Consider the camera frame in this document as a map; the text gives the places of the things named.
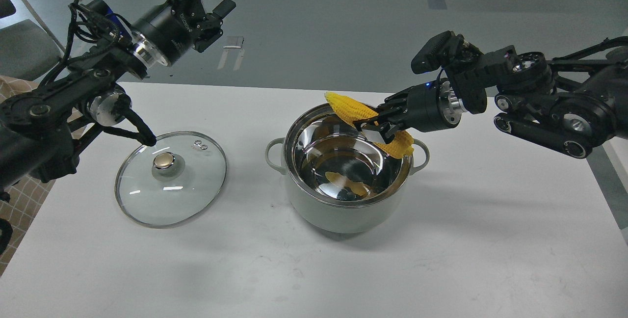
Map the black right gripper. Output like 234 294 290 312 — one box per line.
353 79 462 144

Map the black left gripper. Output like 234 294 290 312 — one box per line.
133 0 237 67

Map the yellow corn cob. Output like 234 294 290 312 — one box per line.
324 91 414 159

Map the glass pot lid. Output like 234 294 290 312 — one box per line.
115 132 228 228

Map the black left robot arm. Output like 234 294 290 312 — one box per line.
0 0 236 203

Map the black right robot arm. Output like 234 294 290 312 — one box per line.
354 31 628 159

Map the pale green steel pot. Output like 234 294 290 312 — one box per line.
264 104 430 234

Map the grey office chair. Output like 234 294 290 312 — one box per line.
0 0 66 81

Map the white table at right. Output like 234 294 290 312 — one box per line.
603 137 628 191

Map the beige checked cloth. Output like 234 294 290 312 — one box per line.
0 75 54 274

